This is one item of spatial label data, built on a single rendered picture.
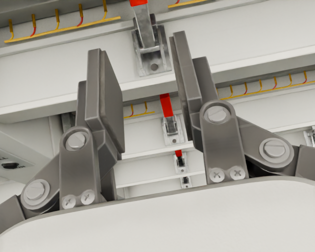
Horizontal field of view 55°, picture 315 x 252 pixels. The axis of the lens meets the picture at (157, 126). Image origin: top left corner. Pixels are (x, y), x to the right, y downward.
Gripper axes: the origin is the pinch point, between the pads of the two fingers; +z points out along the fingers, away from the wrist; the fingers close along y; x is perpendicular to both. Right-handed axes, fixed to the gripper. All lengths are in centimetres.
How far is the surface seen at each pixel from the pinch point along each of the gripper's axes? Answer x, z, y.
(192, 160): -46, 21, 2
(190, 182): -66, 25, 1
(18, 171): -24.9, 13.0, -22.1
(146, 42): -5.0, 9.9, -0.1
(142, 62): -6.0, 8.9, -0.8
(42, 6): -3.0, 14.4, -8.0
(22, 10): -3.0, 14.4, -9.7
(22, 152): -18.2, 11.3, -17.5
